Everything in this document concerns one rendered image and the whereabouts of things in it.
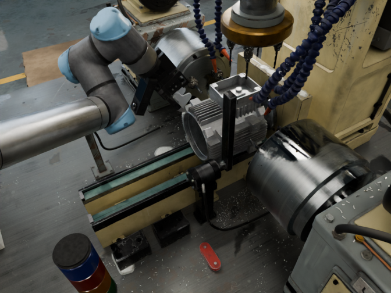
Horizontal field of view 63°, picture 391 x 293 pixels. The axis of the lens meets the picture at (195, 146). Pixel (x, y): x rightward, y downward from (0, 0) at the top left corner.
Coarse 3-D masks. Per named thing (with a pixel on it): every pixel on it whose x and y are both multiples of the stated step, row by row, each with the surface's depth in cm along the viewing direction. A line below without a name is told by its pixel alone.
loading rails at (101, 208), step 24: (144, 168) 101; (168, 168) 103; (240, 168) 106; (96, 192) 95; (120, 192) 99; (144, 192) 94; (168, 192) 94; (192, 192) 100; (96, 216) 89; (120, 216) 89; (144, 216) 95
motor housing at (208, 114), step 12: (192, 108) 91; (204, 108) 90; (216, 108) 91; (192, 120) 101; (204, 120) 88; (216, 120) 90; (240, 120) 92; (264, 120) 94; (192, 132) 103; (240, 132) 91; (264, 132) 96; (192, 144) 103; (204, 144) 103; (216, 144) 89; (240, 144) 94; (204, 156) 99; (216, 156) 92
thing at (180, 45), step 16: (176, 32) 111; (192, 32) 112; (160, 48) 111; (176, 48) 106; (192, 48) 103; (176, 64) 103; (192, 64) 104; (208, 64) 108; (224, 64) 112; (192, 80) 106; (208, 80) 112; (192, 96) 113; (208, 96) 117
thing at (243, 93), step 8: (224, 80) 93; (232, 80) 95; (240, 80) 95; (248, 80) 94; (216, 88) 92; (224, 88) 95; (232, 88) 95; (240, 88) 92; (248, 88) 95; (256, 88) 90; (216, 96) 90; (240, 96) 91; (248, 96) 88; (240, 104) 89; (248, 104) 90; (256, 104) 92; (240, 112) 91; (248, 112) 92
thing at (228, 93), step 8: (224, 96) 72; (232, 96) 71; (224, 104) 73; (232, 104) 71; (224, 112) 75; (232, 112) 73; (224, 120) 77; (232, 120) 75; (224, 128) 78; (232, 128) 77; (224, 136) 80; (232, 136) 79; (224, 144) 82; (232, 144) 81; (224, 152) 84; (232, 152) 83; (224, 160) 86; (232, 160) 86; (224, 168) 87
